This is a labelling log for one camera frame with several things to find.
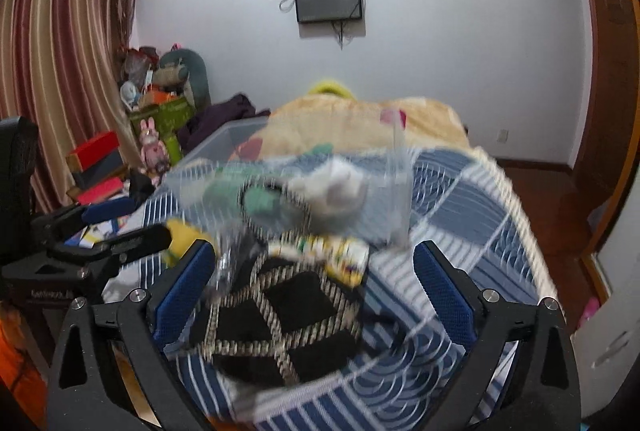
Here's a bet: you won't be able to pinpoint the black gold-trimmed quilted bag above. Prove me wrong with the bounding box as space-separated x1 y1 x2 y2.
190 246 363 388

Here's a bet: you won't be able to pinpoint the floral pouch with striped strap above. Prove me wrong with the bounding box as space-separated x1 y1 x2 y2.
267 235 370 288

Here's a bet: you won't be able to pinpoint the white drawstring cloth pouch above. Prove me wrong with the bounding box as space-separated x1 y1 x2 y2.
286 156 369 232

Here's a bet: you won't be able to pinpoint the red and blue boxes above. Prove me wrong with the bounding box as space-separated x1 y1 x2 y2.
65 131 128 202

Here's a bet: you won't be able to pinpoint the pink rabbit figure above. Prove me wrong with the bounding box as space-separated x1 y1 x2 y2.
139 117 170 176

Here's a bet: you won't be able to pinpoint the green cylinder bottle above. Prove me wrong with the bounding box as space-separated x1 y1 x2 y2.
163 133 183 166

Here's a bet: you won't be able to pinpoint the green cardboard box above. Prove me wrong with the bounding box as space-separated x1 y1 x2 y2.
128 96 195 141

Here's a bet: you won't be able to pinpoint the blue white patterned bedspread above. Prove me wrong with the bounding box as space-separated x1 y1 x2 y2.
169 148 556 430

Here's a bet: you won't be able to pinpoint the dark purple clothing pile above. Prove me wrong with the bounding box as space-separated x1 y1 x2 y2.
176 93 271 155

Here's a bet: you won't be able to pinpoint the grey green plush toy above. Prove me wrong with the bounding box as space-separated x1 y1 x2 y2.
152 48 210 112

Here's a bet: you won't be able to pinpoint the clear plastic storage box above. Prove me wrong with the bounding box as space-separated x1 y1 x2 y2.
163 108 412 247

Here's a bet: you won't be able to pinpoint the beige fluffy patchwork blanket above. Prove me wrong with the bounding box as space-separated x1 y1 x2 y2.
232 94 471 162

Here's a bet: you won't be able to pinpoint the red beige striped curtain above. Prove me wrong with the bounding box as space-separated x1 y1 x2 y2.
1 0 140 211

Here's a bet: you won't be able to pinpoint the yellow plush behind blanket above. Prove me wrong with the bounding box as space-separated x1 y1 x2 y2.
308 79 356 100

